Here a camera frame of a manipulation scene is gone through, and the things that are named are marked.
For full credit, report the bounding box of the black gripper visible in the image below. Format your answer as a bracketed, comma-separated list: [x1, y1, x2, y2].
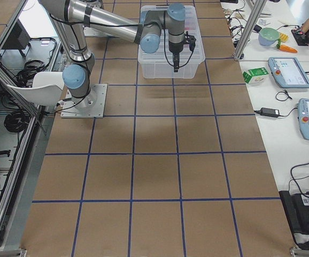
[168, 34, 184, 73]

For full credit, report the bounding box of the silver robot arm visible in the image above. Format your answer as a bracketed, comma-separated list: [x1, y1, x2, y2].
[39, 1, 186, 72]

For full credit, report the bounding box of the clear plastic storage box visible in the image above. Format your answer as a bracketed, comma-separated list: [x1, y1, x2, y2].
[138, 5, 205, 79]

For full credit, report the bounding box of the green white carton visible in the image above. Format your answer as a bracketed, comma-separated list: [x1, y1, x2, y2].
[243, 67, 269, 84]

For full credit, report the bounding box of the green bowl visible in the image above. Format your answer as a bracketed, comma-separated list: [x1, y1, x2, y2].
[258, 28, 280, 46]

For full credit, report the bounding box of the black power adapter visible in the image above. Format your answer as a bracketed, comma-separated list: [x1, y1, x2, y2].
[254, 107, 280, 118]

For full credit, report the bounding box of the toy carrot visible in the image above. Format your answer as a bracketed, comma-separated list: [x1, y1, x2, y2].
[276, 39, 298, 54]

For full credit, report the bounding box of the upper teach pendant tablet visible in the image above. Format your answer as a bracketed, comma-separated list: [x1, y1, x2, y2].
[268, 57, 309, 88]

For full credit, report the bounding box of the yellow toy corn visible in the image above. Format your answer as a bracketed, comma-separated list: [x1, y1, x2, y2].
[279, 33, 289, 43]

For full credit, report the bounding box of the white chair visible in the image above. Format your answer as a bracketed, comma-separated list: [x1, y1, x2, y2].
[7, 72, 64, 107]

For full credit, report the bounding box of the aluminium frame post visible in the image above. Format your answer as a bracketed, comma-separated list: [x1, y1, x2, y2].
[234, 0, 266, 61]

